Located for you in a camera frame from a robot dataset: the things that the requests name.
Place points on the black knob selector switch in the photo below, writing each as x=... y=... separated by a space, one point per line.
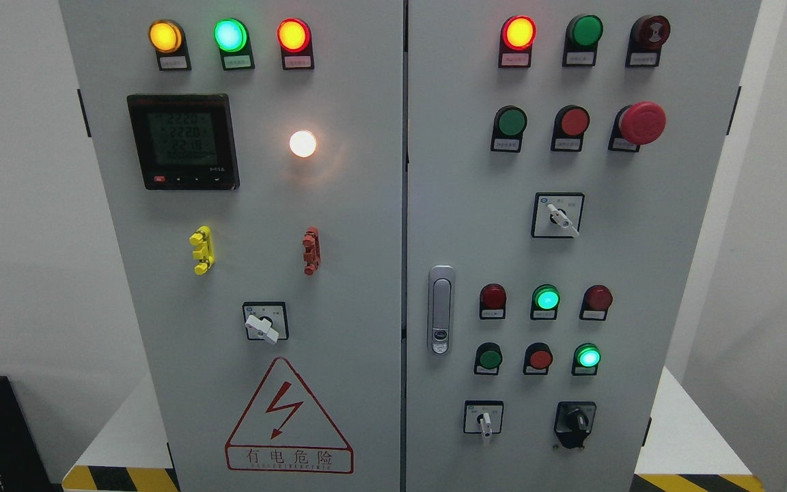
x=573 y=422

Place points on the red terminal connector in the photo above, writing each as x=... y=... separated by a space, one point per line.
x=311 y=254

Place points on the dark red indicator lamp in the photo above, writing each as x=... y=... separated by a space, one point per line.
x=492 y=302

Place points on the white lit indicator lamp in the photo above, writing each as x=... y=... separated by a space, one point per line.
x=303 y=143

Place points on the green push button lower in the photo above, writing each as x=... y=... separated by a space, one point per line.
x=488 y=359

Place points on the green push button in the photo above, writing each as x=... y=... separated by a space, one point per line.
x=508 y=128
x=488 y=359

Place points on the green lit lamp middle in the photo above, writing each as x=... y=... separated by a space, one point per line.
x=545 y=302

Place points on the grey left cabinet door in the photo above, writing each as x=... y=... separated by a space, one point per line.
x=344 y=320

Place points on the grey cabinet door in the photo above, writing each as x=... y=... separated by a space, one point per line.
x=473 y=209
x=344 y=320

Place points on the green push button upper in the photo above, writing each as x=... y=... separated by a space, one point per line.
x=508 y=128

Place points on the red push button lower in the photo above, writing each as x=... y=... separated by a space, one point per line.
x=537 y=360

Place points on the red push button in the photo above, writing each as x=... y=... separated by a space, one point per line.
x=571 y=123
x=537 y=360

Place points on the grey right cabinet door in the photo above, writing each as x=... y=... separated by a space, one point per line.
x=473 y=209

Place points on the yellow terminal connector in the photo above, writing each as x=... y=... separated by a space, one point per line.
x=203 y=251

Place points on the red indicator lamp middle right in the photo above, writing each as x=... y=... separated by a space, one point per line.
x=596 y=303

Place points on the red electric hazard warning sticker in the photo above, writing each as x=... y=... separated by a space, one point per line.
x=284 y=428

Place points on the red push button upper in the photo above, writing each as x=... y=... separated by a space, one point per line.
x=571 y=123

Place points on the green illuminated button lower right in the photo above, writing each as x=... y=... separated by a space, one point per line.
x=585 y=360

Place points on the red-rimmed lit indicator lamp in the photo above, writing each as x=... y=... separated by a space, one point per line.
x=295 y=39

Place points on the black digital power meter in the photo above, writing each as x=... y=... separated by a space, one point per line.
x=184 y=141

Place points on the red lit lamp right door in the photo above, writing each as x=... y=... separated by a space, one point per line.
x=517 y=36

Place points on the green lit indicator lamp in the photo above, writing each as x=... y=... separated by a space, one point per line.
x=234 y=44

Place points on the red emergency stop mushroom button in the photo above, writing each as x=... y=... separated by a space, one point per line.
x=635 y=125

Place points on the green unlit lamp top right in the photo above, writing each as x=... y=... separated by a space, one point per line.
x=583 y=34

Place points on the yellow indicator lamp top left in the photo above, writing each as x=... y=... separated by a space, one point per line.
x=168 y=40

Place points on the dark red buzzer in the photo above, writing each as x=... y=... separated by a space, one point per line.
x=648 y=35

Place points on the white platform with hazard stripes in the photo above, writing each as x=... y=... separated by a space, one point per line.
x=682 y=452

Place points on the silver door latch handle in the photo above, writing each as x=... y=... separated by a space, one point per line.
x=441 y=282

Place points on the white-handled selector switch left door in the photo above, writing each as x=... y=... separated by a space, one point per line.
x=267 y=321

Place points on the white-handled selector switch upper right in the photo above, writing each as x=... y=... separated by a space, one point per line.
x=557 y=215

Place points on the white-handled selector switch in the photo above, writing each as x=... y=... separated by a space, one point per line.
x=483 y=418
x=557 y=215

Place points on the white-handled selector switch lower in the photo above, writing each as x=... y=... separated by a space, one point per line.
x=483 y=418

